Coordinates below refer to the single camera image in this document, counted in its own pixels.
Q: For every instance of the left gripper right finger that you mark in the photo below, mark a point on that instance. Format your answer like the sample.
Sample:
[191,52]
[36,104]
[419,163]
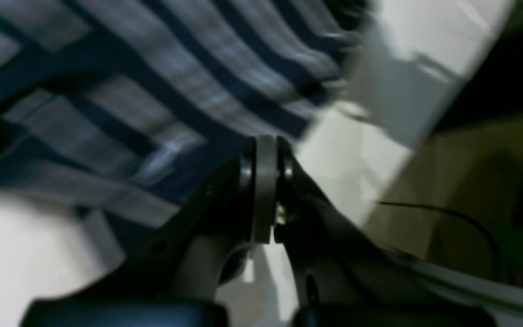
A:
[344,280]

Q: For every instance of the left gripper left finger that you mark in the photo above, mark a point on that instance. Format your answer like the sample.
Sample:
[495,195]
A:
[171,281]

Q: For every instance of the navy white striped T-shirt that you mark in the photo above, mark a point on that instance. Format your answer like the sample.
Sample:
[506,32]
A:
[120,108]

